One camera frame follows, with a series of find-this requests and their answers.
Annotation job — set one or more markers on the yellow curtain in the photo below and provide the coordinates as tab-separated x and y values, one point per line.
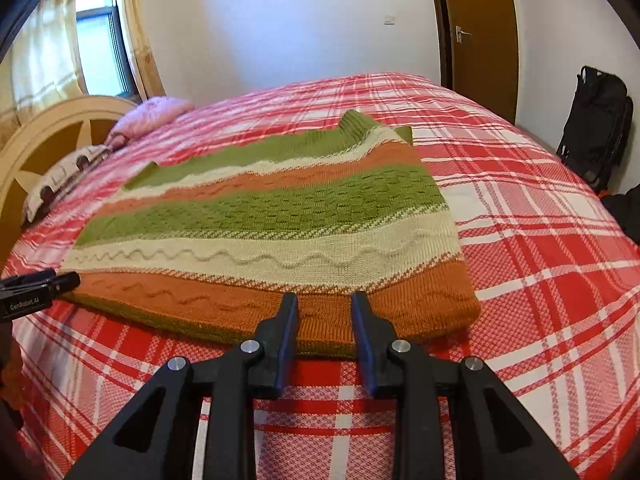
42	66

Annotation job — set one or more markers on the white wall switch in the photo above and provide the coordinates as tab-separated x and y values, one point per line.
389	20

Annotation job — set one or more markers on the beige wooden headboard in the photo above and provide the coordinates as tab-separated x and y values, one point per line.
59	130

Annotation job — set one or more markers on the black folded stroller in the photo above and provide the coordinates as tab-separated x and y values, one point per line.
597	130

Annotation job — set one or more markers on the pink pillow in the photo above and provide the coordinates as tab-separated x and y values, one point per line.
145	118

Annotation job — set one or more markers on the cream patterned pillow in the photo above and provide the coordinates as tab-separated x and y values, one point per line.
60	179

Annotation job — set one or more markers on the brown wooden door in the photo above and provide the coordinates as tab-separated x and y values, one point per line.
484	68

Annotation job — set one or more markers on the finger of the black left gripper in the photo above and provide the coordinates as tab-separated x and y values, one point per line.
21	295

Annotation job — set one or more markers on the green orange cream striped sweater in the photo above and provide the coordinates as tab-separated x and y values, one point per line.
208	247

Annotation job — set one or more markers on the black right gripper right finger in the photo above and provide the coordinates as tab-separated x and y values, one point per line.
494	435

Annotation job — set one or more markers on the window with dark frame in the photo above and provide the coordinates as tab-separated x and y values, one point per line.
102	50

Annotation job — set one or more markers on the silver door handle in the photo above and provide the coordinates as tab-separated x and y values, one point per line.
460	34

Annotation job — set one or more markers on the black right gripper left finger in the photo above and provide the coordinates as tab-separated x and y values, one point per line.
154	435

